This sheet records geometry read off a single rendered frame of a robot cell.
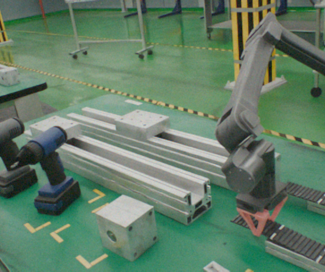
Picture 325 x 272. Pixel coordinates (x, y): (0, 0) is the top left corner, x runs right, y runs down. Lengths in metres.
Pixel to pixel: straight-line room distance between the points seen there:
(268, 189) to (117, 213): 0.33
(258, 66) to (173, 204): 0.39
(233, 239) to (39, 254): 0.46
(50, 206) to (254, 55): 0.66
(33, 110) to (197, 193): 1.85
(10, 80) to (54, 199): 1.69
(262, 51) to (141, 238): 0.54
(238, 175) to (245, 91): 0.22
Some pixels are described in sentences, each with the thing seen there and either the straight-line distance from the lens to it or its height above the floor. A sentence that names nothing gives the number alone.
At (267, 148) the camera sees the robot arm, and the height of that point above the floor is 1.02.
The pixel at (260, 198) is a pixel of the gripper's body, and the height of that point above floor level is 0.91.
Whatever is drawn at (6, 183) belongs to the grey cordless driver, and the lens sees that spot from 1.29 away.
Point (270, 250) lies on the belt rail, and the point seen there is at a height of 0.79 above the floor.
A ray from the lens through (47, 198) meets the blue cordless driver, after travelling 1.14.
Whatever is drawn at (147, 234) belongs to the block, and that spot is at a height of 0.82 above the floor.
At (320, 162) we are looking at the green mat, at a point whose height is 0.78.
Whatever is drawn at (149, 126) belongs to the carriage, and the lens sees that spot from 1.27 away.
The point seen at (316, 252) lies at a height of 0.82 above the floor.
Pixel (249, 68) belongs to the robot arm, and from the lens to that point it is 0.96.
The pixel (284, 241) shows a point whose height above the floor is 0.82.
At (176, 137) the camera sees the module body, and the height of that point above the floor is 0.85.
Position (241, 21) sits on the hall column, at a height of 0.73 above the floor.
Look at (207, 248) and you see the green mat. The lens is 0.93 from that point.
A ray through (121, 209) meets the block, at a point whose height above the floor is 0.87.
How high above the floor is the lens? 1.38
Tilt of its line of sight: 23 degrees down
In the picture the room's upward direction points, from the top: 8 degrees counter-clockwise
